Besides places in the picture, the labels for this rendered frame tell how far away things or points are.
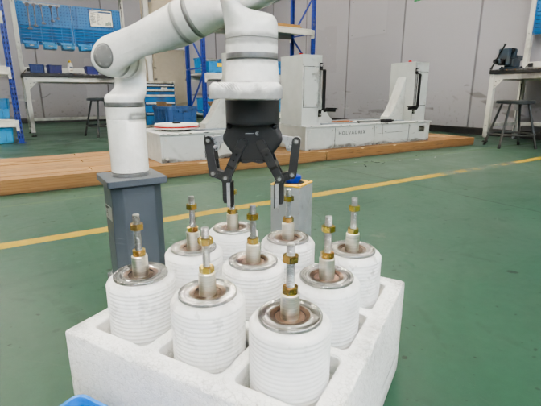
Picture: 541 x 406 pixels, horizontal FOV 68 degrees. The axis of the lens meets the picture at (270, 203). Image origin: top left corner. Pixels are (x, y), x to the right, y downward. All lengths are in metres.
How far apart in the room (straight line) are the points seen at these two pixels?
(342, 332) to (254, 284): 0.14
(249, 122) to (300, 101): 2.69
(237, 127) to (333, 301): 0.27
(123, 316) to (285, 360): 0.24
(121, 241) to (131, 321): 0.51
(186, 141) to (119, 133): 1.67
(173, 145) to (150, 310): 2.14
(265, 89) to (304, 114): 2.74
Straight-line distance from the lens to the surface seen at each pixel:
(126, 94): 1.05
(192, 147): 2.72
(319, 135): 3.26
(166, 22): 0.95
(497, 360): 0.95
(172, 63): 7.05
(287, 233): 0.71
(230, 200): 0.59
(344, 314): 0.56
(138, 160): 1.06
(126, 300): 0.58
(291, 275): 0.46
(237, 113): 0.55
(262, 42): 0.55
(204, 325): 0.51
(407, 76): 4.18
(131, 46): 1.00
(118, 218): 1.07
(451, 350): 0.94
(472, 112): 6.06
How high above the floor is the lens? 0.50
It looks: 15 degrees down
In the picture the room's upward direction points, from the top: straight up
